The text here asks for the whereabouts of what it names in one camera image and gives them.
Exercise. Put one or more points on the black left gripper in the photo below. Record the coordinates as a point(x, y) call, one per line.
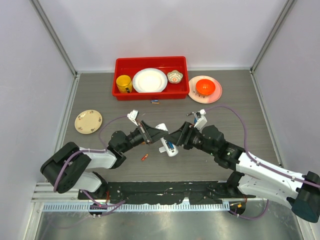
point(151, 134)

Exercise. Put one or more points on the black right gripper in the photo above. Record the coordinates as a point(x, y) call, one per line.
point(182, 136)

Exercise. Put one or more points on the blue battery one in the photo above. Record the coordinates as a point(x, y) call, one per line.
point(170, 146)

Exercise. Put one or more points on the white remote control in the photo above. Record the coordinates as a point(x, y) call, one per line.
point(164, 148)

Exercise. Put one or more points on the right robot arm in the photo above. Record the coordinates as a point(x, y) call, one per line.
point(253, 176)

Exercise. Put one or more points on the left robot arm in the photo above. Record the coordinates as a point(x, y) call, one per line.
point(72, 167)

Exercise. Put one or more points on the red orange battery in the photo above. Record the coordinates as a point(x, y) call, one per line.
point(144, 157)

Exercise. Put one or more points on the blue orange battery near bin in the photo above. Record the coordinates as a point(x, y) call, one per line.
point(154, 102)

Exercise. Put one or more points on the pink plate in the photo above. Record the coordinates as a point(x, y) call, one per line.
point(194, 95)

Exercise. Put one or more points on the white plate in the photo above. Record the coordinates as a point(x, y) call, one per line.
point(149, 80)

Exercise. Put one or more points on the yellow mug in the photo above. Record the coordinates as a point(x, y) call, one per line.
point(124, 84)

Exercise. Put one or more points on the orange bowl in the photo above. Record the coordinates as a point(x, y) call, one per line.
point(205, 87)

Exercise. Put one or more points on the small patterned flower bowl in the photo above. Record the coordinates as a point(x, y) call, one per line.
point(174, 77)

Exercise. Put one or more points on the cream floral saucer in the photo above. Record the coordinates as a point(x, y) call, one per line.
point(88, 122)

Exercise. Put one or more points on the red plastic bin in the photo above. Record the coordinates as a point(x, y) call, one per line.
point(166, 64)

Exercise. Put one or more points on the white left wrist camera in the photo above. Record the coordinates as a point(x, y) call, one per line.
point(133, 115)

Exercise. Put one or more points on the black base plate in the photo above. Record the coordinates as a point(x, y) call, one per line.
point(166, 192)

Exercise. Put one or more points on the white slotted cable duct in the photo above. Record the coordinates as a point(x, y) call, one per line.
point(87, 206)

